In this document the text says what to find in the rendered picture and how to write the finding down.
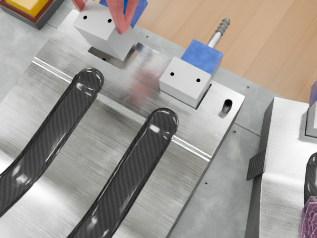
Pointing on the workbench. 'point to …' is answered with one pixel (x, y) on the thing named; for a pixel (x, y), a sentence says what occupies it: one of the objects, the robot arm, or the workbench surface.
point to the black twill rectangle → (257, 165)
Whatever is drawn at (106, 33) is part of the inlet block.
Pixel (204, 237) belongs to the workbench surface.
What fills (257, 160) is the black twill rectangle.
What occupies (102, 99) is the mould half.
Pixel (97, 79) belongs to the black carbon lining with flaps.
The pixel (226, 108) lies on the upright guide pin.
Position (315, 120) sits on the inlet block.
